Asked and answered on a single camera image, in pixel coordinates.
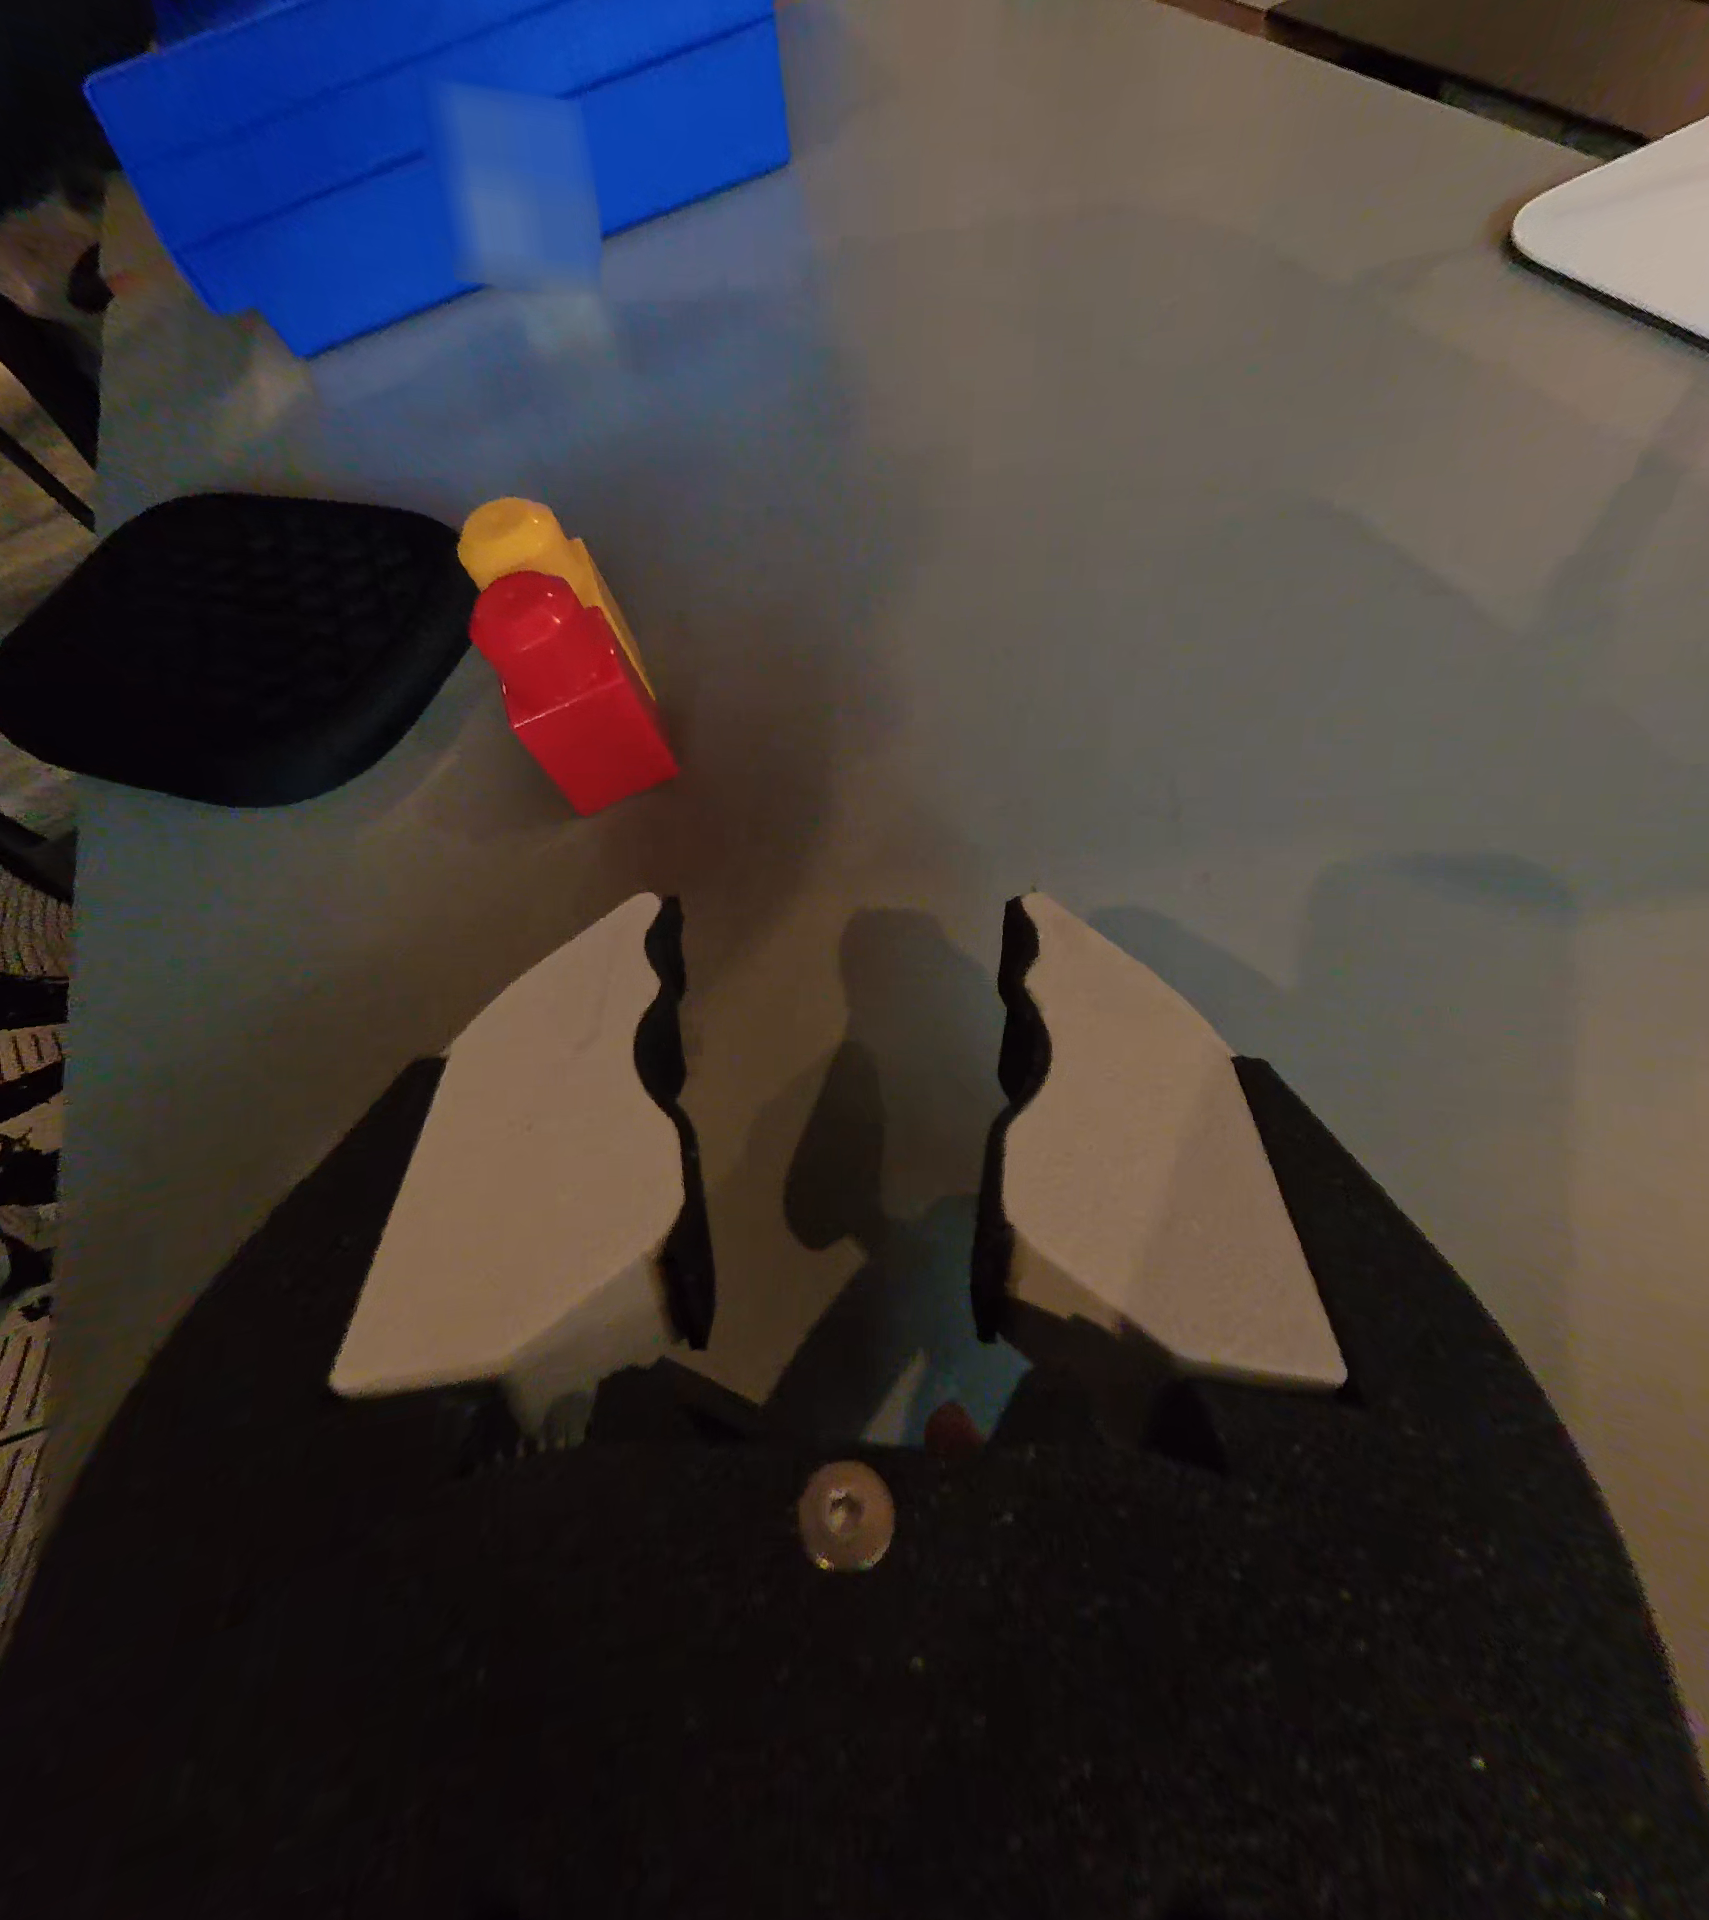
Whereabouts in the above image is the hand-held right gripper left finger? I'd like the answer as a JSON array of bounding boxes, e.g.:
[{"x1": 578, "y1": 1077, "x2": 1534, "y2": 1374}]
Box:
[{"x1": 330, "y1": 893, "x2": 719, "y2": 1405}]

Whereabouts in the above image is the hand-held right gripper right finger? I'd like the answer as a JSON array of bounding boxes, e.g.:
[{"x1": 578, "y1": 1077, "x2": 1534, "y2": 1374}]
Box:
[{"x1": 975, "y1": 893, "x2": 1355, "y2": 1394}]

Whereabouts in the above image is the red single-stud mega block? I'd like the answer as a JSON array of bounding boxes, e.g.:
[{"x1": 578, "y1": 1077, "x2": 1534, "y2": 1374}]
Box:
[{"x1": 470, "y1": 569, "x2": 684, "y2": 821}]

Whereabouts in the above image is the yellow mega block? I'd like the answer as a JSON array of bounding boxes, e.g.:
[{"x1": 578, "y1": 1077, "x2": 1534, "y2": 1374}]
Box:
[{"x1": 459, "y1": 496, "x2": 664, "y2": 710}]

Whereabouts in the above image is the black honeycomb rubber pad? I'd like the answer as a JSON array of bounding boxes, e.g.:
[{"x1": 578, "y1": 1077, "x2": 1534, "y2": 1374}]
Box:
[{"x1": 0, "y1": 490, "x2": 479, "y2": 812}]

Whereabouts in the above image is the blue bin with white label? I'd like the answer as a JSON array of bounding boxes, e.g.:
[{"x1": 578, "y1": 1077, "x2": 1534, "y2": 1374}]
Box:
[{"x1": 84, "y1": 0, "x2": 796, "y2": 361}]

